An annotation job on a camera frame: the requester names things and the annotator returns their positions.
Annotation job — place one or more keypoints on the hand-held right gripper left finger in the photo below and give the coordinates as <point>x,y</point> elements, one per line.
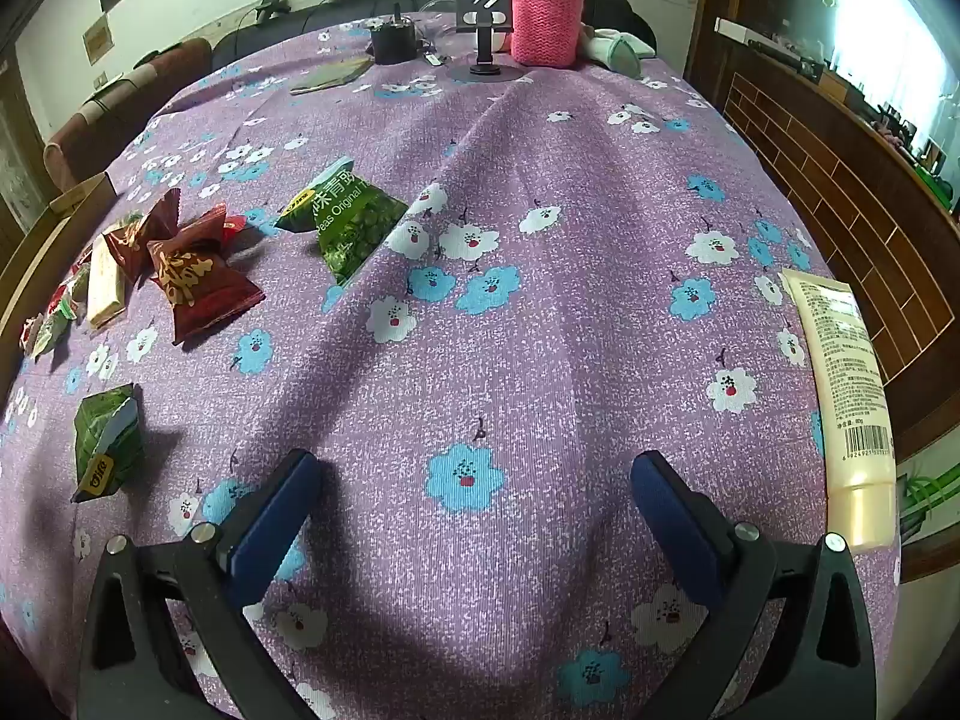
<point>274,525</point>

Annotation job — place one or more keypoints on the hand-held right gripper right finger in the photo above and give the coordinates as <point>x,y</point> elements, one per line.
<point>671,525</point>

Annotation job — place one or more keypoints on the small green pea snack packet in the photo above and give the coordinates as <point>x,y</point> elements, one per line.
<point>105,435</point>

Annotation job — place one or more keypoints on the dark red snack packet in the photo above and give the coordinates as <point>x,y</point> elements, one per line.
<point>195,285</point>
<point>139,240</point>

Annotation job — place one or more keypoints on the cream biscuit packet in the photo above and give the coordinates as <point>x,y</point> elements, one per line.
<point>105,285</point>

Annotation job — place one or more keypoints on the small green white snack packet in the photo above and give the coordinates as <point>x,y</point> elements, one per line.
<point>51,334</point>

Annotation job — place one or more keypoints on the white red snack packet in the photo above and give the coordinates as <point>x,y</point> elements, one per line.
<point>234,223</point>

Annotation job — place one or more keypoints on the large green pea snack packet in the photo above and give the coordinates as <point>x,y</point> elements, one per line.
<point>349,229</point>

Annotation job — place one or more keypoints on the bright red snack packet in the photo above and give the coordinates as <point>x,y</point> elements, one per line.
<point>28,330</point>

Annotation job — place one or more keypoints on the cardboard box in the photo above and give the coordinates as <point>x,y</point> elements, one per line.
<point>45,240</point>

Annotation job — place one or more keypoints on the cream lotion tube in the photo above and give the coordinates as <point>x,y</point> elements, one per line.
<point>840,360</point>

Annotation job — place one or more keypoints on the wooden brick-pattern cabinet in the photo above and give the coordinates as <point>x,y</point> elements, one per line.
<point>825,165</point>

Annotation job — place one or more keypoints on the thin notebook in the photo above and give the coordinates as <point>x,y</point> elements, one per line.
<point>330,76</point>

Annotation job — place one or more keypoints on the brown armchair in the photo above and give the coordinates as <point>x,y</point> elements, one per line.
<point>172,64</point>

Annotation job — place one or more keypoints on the mint green pouch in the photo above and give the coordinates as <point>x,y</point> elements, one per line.
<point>619,52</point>

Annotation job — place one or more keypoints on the black cup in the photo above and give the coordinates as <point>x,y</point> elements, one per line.
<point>394,45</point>

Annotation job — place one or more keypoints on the white box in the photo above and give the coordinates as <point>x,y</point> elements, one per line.
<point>739,30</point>

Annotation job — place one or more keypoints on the black leather sofa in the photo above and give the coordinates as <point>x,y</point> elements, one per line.
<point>300,19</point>

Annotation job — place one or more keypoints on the pink bottle with knitted sleeve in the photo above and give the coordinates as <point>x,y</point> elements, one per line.
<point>547,15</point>

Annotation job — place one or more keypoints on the green leaf wall sticker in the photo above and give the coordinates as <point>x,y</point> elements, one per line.
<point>930,495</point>

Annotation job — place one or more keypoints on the tan wall plaque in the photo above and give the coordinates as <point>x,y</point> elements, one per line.
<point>97,41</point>

